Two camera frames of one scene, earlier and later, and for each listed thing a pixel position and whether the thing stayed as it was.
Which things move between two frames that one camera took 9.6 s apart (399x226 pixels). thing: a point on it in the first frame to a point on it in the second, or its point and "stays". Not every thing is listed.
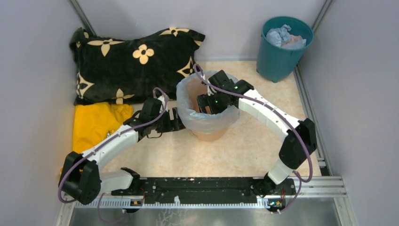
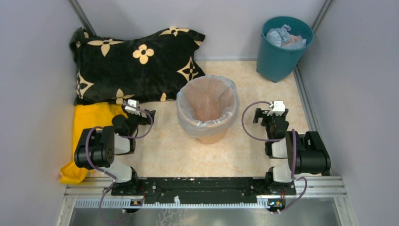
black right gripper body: (214, 100) to (267, 120)
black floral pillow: (129, 70) stays
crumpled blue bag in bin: (280, 36) stays
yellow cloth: (91, 122) stays
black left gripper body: (164, 124) to (137, 119)
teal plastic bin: (284, 40) stays
